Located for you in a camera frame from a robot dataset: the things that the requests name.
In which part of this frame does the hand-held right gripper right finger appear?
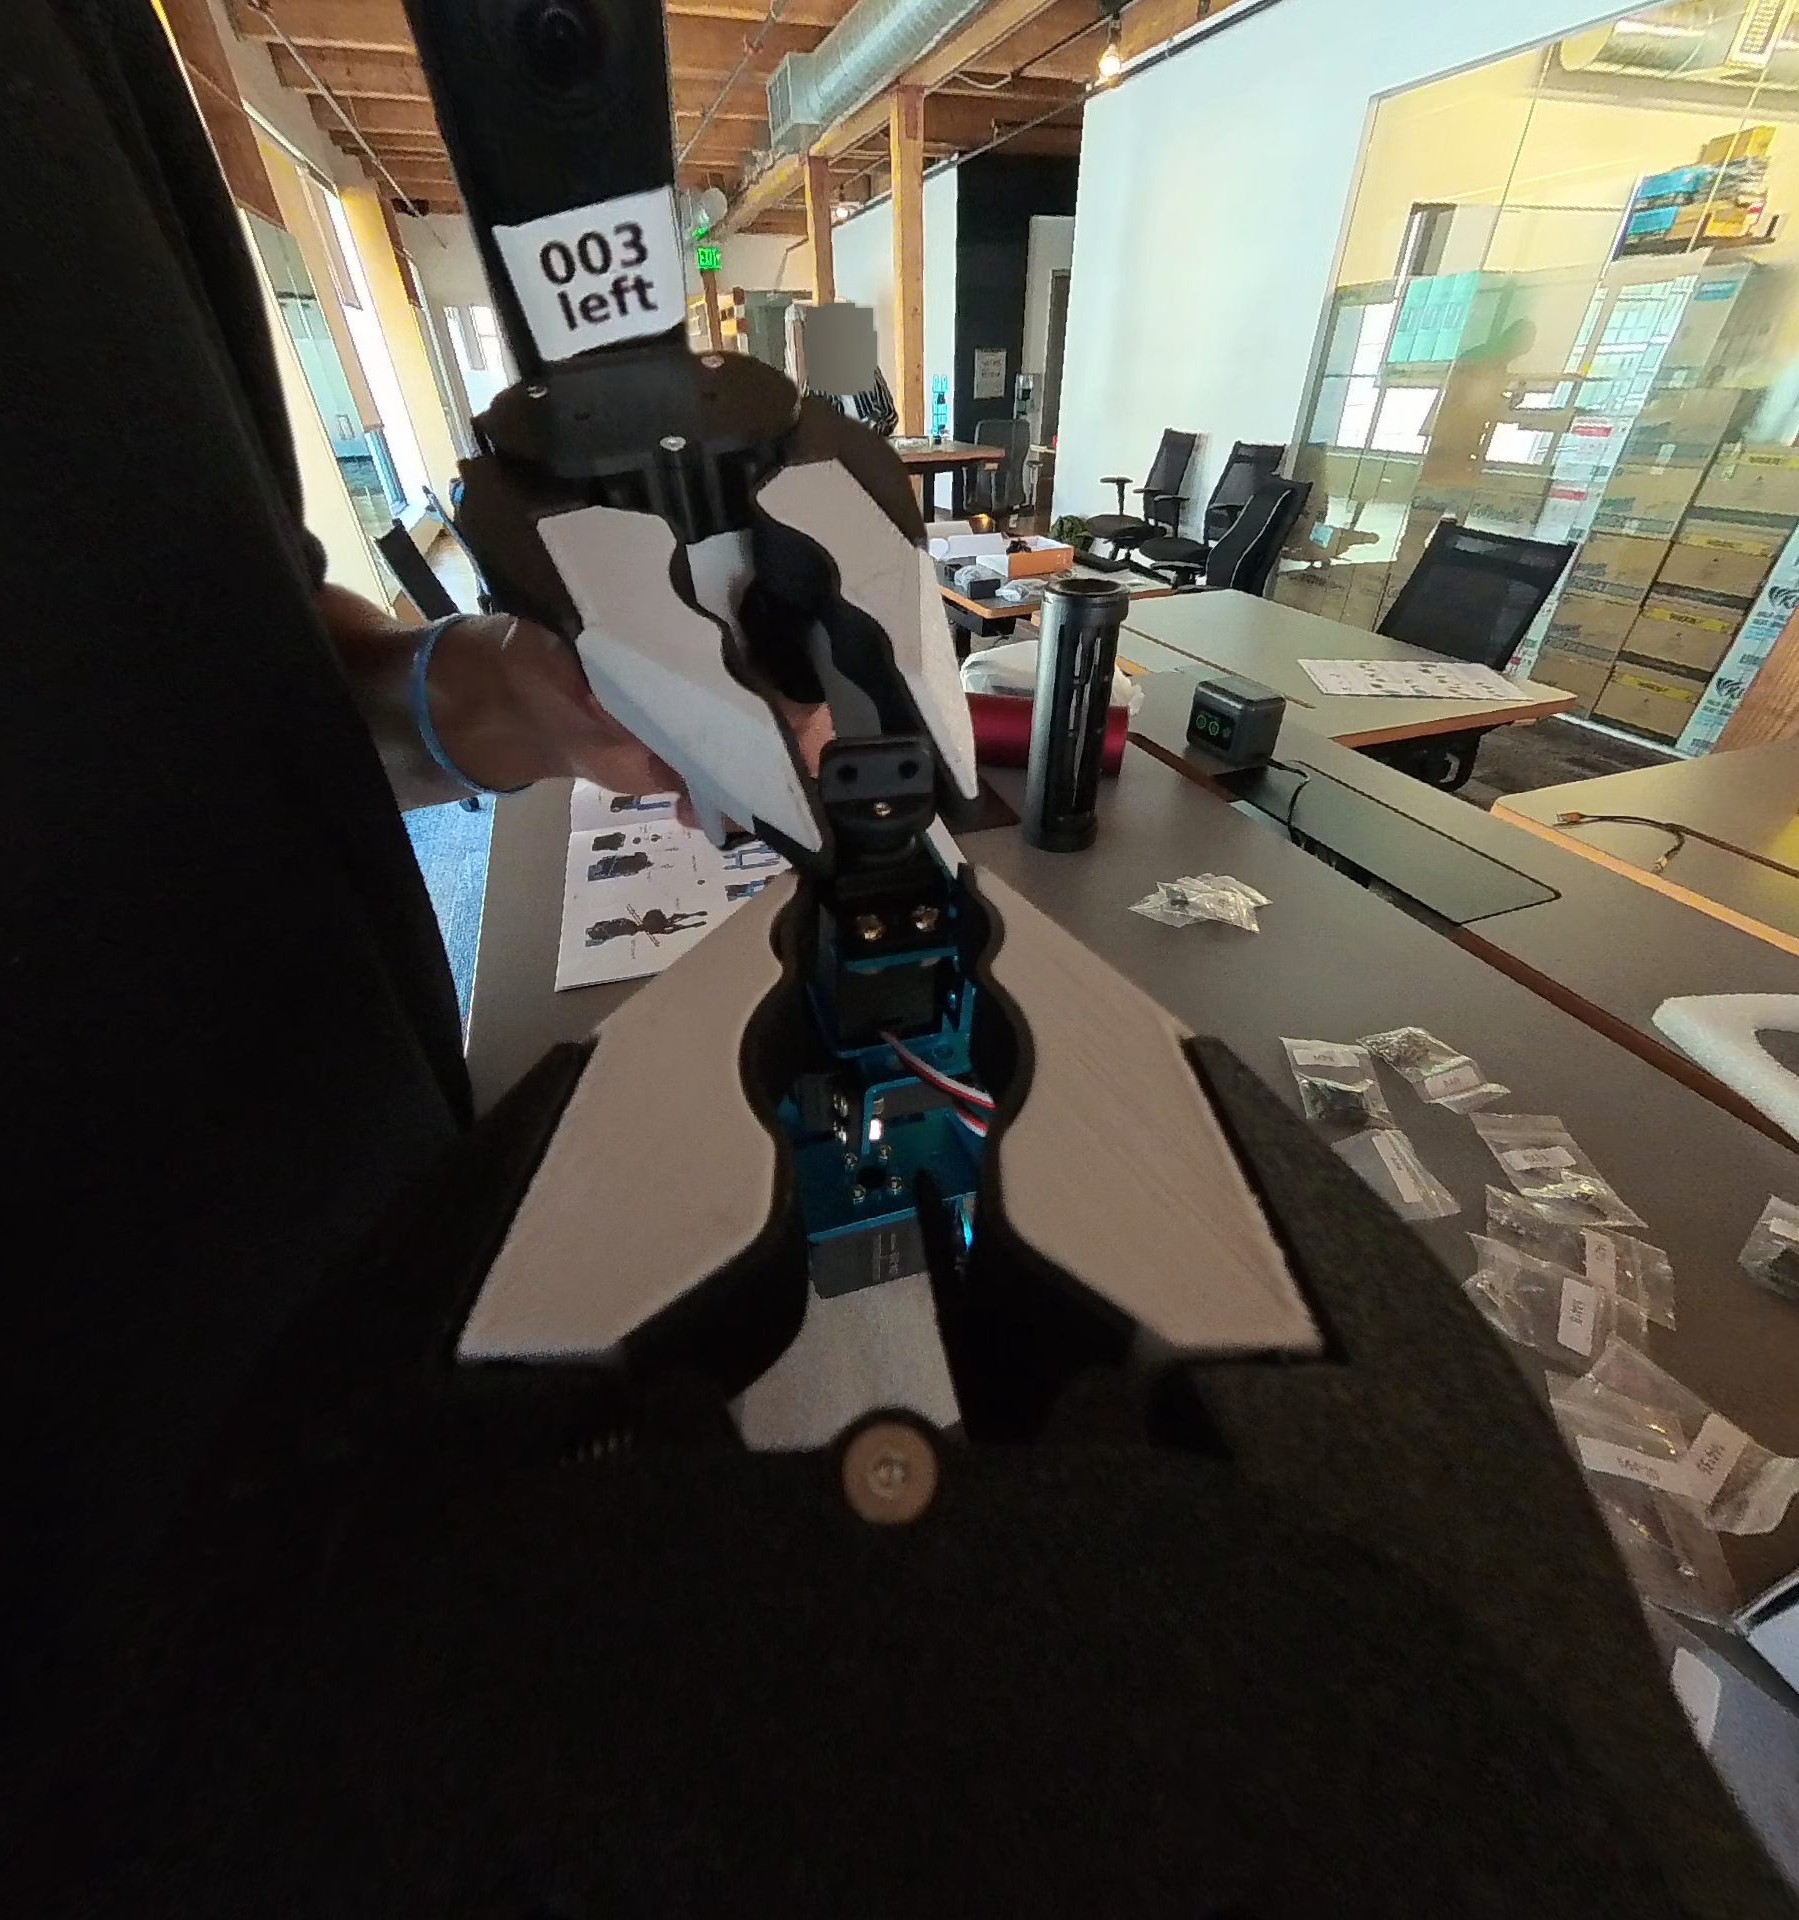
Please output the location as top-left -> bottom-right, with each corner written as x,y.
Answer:
976,871 -> 1328,1391

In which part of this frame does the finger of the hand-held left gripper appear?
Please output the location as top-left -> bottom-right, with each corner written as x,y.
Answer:
753,456 -> 983,805
533,504 -> 834,859

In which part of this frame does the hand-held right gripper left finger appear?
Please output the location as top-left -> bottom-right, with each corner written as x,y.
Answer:
457,891 -> 831,1391

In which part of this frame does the blue toy robot arm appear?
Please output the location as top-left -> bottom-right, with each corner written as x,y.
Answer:
770,733 -> 1009,1301

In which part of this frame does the person's left forearm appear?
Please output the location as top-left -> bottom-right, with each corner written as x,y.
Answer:
313,575 -> 437,777

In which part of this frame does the cluttered office desk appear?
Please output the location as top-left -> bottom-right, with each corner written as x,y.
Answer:
921,523 -> 1141,641

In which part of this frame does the dark grey desk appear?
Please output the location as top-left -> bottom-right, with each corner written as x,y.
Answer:
464,587 -> 1799,1683

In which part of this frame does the black desk panel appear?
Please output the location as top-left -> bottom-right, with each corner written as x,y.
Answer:
1226,763 -> 1563,930

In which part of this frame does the brown wooden desk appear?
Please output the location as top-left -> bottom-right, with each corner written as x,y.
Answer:
1490,733 -> 1799,997

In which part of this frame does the person's left hand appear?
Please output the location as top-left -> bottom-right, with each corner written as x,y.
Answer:
427,617 -> 697,805

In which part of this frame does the white plastic bag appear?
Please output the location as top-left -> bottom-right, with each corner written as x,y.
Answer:
971,641 -> 1141,710

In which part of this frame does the red tube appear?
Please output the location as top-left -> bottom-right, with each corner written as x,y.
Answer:
964,683 -> 1141,780

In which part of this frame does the black cylindrical flask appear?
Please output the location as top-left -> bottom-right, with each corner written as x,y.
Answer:
1022,575 -> 1137,854

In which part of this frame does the printed instruction sheet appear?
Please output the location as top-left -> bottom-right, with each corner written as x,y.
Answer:
551,780 -> 815,997

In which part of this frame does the blue wristband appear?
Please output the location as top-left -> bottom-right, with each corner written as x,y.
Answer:
401,614 -> 489,808

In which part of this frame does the small clear parts bag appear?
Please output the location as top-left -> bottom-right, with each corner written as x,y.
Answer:
1123,868 -> 1273,938

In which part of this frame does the wooden column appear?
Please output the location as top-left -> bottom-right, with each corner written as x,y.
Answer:
886,85 -> 934,443

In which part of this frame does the small black box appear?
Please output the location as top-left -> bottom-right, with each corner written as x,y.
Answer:
1180,678 -> 1287,780

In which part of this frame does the beige office table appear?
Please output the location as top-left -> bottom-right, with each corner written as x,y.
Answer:
1122,587 -> 1577,754

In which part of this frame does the pile of small parts bags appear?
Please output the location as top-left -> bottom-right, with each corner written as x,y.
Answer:
1273,1023 -> 1799,1628

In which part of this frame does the white paper sheet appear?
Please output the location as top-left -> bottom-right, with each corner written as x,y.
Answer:
1293,654 -> 1534,710

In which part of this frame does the white foam packing piece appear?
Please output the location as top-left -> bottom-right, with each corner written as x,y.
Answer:
1645,987 -> 1799,1198

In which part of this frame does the white parts box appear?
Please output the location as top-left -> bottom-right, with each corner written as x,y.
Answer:
1662,1526 -> 1799,1920

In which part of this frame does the shelf of cardboard boxes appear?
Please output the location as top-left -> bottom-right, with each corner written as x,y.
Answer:
1528,133 -> 1799,754

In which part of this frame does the silver ventilation duct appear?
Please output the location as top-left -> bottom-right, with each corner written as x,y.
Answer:
759,0 -> 995,158

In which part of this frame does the thin black cable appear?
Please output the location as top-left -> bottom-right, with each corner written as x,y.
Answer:
1557,803 -> 1745,875

